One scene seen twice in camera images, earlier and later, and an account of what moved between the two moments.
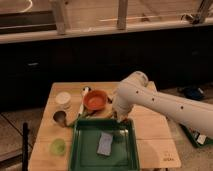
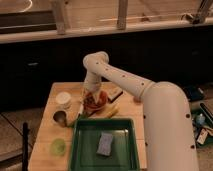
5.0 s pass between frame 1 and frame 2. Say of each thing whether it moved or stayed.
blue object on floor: stayed
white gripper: moved
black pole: stayed
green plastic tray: stayed
